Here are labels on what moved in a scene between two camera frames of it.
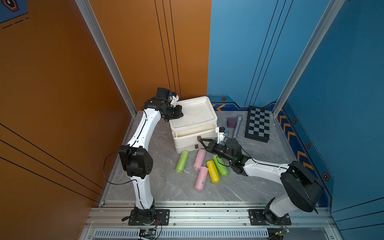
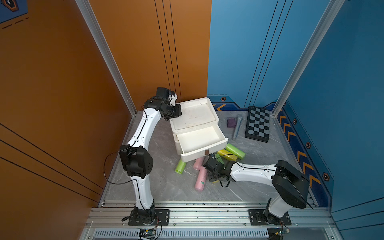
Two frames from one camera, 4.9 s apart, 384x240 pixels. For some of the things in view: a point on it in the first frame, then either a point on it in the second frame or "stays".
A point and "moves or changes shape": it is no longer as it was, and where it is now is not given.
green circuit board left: (149, 233) stays
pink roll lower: (201, 178) stays
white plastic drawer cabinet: (198, 123) moves or changes shape
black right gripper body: (221, 151) to (213, 177)
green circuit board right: (284, 231) stays
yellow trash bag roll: (213, 172) moves or changes shape
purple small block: (231, 122) stays
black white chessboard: (257, 126) stays
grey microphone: (239, 121) stays
